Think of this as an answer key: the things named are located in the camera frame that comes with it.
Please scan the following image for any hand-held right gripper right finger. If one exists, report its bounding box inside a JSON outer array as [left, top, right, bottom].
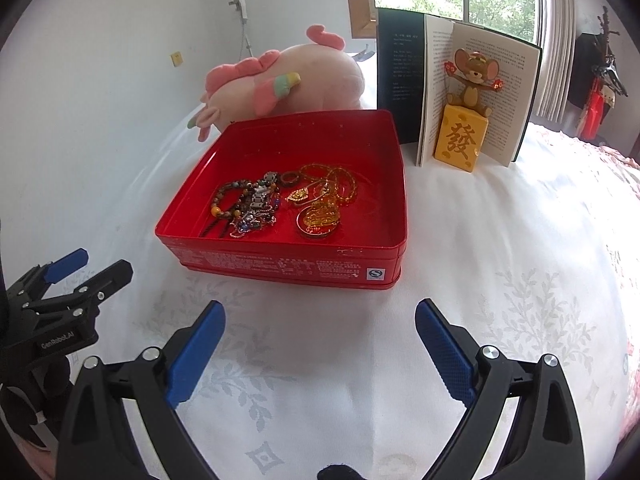
[[415, 298, 586, 480]]

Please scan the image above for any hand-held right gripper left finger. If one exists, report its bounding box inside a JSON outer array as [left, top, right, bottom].
[[56, 300, 227, 480]]

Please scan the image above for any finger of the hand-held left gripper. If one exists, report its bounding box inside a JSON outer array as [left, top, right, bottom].
[[5, 249, 91, 307], [24, 260, 135, 320]]

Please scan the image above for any black cord bracelet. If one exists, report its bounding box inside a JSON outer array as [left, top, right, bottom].
[[201, 207, 238, 239]]

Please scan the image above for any red tin box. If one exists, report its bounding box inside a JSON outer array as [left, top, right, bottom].
[[154, 109, 408, 291]]

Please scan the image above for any brown bead bracelet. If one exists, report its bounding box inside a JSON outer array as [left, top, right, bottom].
[[211, 179, 257, 221]]

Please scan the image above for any amber bead bracelet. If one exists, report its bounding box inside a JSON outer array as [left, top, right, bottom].
[[300, 162, 360, 207]]

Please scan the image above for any person's left forearm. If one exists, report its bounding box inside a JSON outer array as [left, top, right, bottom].
[[0, 435, 57, 480]]

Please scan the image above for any person's left hand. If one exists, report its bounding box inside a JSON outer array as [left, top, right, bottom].
[[0, 354, 75, 443]]

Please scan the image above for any white embroidered bedspread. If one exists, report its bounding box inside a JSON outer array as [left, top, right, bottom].
[[30, 110, 640, 480]]

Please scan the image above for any silver bangle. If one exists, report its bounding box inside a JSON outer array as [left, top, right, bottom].
[[295, 207, 343, 240]]

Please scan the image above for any pink floral quilt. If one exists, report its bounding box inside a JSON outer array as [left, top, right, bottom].
[[530, 122, 640, 441]]

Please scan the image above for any mouse figurine on yellow block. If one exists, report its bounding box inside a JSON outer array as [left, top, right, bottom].
[[432, 47, 506, 173]]

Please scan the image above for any open dark-covered book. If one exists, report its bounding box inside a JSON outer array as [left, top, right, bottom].
[[375, 7, 543, 168]]

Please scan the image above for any pink plush toy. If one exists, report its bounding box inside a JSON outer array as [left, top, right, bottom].
[[187, 24, 368, 143]]

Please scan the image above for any red hanging bag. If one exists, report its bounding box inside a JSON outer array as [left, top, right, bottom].
[[579, 77, 610, 141]]

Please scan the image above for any coat rack with dark clothes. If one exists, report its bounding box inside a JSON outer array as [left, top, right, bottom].
[[572, 5, 632, 111]]

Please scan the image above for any white pleated curtain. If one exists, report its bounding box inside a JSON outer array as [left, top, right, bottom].
[[534, 0, 587, 123]]

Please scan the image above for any silver chain bracelet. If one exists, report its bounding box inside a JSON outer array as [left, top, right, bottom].
[[230, 207, 278, 240]]

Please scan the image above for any wall shower head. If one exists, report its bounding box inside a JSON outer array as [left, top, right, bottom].
[[227, 0, 255, 61]]

